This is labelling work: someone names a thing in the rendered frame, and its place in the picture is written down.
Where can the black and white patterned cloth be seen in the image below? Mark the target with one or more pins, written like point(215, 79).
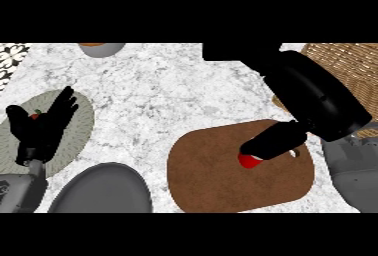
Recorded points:
point(11, 60)

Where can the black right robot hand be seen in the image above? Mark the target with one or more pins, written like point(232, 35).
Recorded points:
point(315, 96)

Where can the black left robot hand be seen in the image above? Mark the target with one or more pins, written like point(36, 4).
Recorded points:
point(46, 128)

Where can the red can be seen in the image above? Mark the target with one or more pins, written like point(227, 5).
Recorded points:
point(250, 162)

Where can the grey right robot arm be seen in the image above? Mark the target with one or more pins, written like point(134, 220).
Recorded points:
point(355, 176)

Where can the grey bowl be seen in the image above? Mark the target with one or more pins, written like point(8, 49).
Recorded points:
point(103, 50)

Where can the small red fruit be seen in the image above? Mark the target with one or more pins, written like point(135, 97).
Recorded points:
point(35, 115)

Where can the grey-green oval placemat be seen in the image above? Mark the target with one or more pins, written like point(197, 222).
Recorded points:
point(79, 133)

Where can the brown wooden cutting board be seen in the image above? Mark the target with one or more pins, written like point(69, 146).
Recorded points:
point(222, 180)

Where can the orange food in bowl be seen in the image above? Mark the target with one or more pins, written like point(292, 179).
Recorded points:
point(92, 44)

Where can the brown wicker basket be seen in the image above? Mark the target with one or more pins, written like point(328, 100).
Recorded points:
point(355, 66)

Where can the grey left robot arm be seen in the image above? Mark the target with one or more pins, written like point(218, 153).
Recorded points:
point(17, 193)

